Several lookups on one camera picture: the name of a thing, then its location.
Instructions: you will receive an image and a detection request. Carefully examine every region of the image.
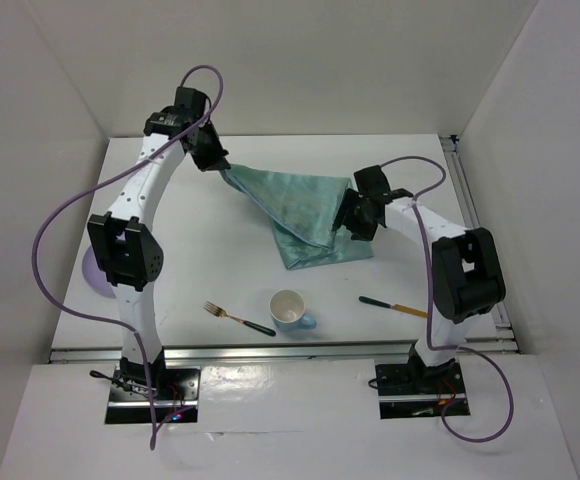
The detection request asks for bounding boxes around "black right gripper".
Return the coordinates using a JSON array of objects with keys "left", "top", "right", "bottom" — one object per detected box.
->
[{"left": 332, "top": 188, "right": 380, "bottom": 242}]

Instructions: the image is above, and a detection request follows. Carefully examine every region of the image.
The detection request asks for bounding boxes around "teal green cloth napkin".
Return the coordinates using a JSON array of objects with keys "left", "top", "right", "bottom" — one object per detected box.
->
[{"left": 221, "top": 164, "right": 373, "bottom": 270}]

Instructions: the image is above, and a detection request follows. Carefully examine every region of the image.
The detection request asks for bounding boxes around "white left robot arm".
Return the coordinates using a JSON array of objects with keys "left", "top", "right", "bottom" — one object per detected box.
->
[{"left": 87, "top": 106, "right": 230, "bottom": 399}]

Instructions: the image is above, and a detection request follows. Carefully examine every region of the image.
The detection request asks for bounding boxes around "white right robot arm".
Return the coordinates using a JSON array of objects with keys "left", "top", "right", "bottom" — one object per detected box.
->
[{"left": 333, "top": 189, "right": 506, "bottom": 392}]

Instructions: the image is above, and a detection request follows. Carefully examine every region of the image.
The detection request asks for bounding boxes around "light blue ceramic mug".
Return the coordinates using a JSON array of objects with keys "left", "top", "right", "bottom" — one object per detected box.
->
[{"left": 269, "top": 290, "right": 317, "bottom": 333}]

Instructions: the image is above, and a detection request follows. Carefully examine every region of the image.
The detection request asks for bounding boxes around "lavender plastic plate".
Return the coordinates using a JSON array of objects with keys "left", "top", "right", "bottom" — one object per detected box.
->
[{"left": 81, "top": 246, "right": 115, "bottom": 299}]

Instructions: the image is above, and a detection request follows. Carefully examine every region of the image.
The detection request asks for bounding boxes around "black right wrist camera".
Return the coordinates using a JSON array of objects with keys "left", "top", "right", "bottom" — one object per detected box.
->
[{"left": 354, "top": 165, "right": 391, "bottom": 197}]

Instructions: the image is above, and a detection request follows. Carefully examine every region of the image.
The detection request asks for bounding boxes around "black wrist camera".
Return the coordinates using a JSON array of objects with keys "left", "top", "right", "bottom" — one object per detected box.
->
[
  {"left": 354, "top": 165, "right": 391, "bottom": 197},
  {"left": 174, "top": 86, "right": 208, "bottom": 121}
]

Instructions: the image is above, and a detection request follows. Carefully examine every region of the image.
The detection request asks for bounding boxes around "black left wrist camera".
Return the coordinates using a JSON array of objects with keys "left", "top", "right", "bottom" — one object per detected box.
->
[{"left": 174, "top": 86, "right": 208, "bottom": 121}]

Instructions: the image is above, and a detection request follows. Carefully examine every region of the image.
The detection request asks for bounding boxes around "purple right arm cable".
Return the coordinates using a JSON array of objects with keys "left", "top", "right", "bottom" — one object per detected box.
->
[{"left": 379, "top": 155, "right": 515, "bottom": 443}]

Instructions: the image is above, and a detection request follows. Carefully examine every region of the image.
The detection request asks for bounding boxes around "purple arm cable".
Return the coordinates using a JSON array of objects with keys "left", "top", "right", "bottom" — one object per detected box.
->
[
  {"left": 379, "top": 155, "right": 515, "bottom": 443},
  {"left": 31, "top": 65, "right": 226, "bottom": 451}
]

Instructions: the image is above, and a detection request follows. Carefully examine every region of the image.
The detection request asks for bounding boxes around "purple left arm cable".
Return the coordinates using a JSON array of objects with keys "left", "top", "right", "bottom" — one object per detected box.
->
[{"left": 31, "top": 65, "right": 226, "bottom": 451}]

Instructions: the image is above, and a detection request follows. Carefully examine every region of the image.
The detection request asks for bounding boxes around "gold knife dark handle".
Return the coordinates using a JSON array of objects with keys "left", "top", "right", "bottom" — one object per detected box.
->
[{"left": 358, "top": 296, "right": 427, "bottom": 318}]

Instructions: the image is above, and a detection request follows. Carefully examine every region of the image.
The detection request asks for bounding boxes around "aluminium front frame rail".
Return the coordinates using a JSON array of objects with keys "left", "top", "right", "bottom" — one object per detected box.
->
[{"left": 48, "top": 337, "right": 521, "bottom": 365}]

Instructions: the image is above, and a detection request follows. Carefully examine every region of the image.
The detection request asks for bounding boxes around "aluminium frame rail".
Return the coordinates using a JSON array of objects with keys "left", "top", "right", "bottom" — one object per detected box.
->
[
  {"left": 439, "top": 135, "right": 519, "bottom": 351},
  {"left": 48, "top": 337, "right": 521, "bottom": 365}
]

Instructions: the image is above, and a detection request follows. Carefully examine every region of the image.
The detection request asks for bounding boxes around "gold fork dark handle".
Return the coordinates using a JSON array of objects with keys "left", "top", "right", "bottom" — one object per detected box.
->
[{"left": 204, "top": 301, "right": 276, "bottom": 337}]

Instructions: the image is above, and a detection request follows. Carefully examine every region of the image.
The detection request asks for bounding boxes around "aluminium right frame rail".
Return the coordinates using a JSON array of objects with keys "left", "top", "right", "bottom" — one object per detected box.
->
[{"left": 439, "top": 135, "right": 519, "bottom": 351}]

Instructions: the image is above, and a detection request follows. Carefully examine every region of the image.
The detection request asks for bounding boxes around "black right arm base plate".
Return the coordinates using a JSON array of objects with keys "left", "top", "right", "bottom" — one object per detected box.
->
[{"left": 367, "top": 362, "right": 470, "bottom": 420}]

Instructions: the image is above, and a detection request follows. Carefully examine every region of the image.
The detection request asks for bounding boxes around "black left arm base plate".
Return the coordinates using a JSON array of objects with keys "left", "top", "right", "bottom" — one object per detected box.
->
[{"left": 104, "top": 364, "right": 202, "bottom": 426}]

